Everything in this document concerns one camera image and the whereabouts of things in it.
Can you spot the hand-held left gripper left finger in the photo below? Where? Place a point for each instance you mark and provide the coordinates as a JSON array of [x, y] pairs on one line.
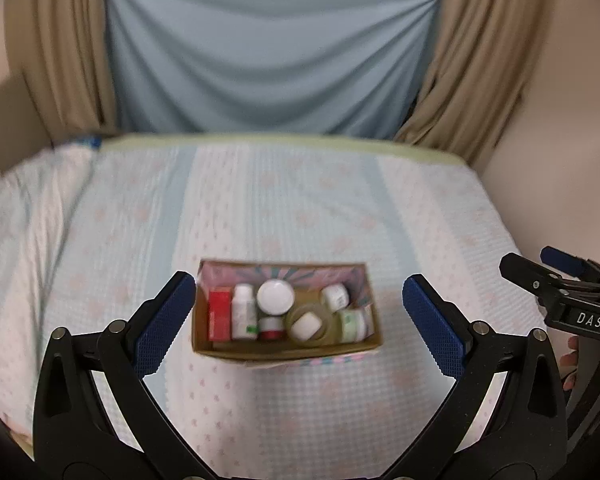
[[165, 325]]

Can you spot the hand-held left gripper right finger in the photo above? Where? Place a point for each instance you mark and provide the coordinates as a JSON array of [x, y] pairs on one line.
[[432, 330]]

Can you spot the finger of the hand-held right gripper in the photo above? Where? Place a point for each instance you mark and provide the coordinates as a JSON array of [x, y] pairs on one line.
[[562, 259], [527, 272]]

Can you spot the red rectangular box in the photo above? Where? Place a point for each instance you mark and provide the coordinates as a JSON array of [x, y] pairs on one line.
[[220, 315]]

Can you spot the large white lid jar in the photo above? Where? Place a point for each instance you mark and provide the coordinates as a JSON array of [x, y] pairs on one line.
[[352, 325]]

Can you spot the red jar white lid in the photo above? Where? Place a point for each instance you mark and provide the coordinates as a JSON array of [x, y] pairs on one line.
[[271, 332]]

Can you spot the large white round lid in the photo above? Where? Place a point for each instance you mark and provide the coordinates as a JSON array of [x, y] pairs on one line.
[[275, 296]]

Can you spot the floral lined cardboard box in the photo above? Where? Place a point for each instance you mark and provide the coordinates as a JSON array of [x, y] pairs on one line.
[[280, 352]]

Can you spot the white earbuds case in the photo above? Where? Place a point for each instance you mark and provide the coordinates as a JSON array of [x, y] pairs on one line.
[[305, 325]]

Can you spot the person's right hand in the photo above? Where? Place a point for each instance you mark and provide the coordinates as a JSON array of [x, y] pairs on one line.
[[570, 365]]

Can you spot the small bottle with green label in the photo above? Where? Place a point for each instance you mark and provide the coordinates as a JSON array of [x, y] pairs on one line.
[[243, 310]]

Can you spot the brown tape roll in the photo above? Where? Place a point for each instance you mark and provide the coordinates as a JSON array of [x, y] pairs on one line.
[[330, 332]]

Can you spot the crumpled pale blue quilt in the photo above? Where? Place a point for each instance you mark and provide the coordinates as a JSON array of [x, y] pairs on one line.
[[25, 240]]

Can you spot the small blue cloth piece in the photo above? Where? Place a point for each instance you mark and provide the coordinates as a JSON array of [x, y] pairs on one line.
[[92, 141]]

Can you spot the pale green mattress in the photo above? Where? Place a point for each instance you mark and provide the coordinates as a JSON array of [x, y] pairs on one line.
[[280, 141]]

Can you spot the beige curtain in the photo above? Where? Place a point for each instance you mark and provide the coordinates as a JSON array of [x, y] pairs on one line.
[[65, 35], [470, 60]]

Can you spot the beige headboard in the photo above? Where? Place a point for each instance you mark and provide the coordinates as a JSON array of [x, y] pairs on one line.
[[10, 110]]

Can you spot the blue curtain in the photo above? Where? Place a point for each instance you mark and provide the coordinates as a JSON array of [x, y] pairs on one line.
[[260, 50]]

